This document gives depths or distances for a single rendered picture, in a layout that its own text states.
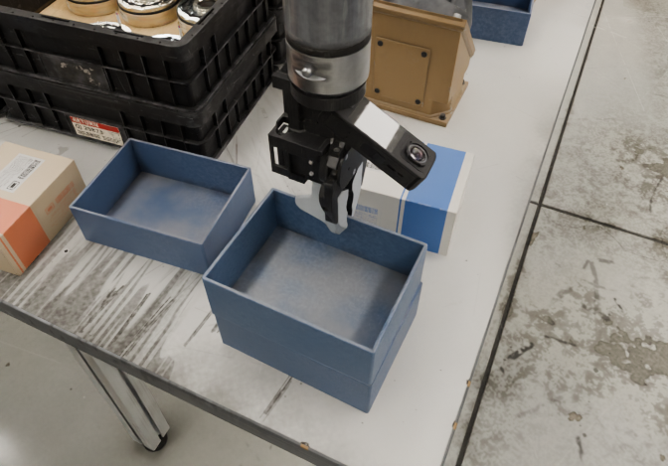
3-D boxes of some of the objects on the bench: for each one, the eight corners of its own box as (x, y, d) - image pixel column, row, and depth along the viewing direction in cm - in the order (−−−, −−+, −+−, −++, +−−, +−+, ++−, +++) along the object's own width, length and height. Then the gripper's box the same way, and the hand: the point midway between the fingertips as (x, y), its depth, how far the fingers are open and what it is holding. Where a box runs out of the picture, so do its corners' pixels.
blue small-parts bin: (529, 10, 124) (538, -22, 119) (522, 46, 115) (531, 14, 110) (437, -4, 128) (442, -36, 123) (423, 30, 119) (427, -2, 114)
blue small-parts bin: (255, 200, 87) (250, 167, 82) (211, 277, 78) (202, 244, 72) (141, 170, 91) (129, 136, 86) (84, 239, 82) (68, 207, 77)
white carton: (463, 197, 87) (474, 153, 81) (446, 256, 80) (456, 213, 73) (340, 166, 92) (341, 122, 85) (312, 219, 85) (310, 175, 78)
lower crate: (283, 73, 109) (279, 14, 100) (211, 177, 90) (197, 117, 81) (103, 35, 118) (84, -22, 109) (3, 123, 99) (-31, 64, 90)
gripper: (304, 38, 57) (310, 187, 73) (254, 88, 52) (273, 237, 68) (383, 60, 55) (372, 209, 71) (340, 115, 49) (338, 264, 65)
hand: (345, 224), depth 68 cm, fingers closed
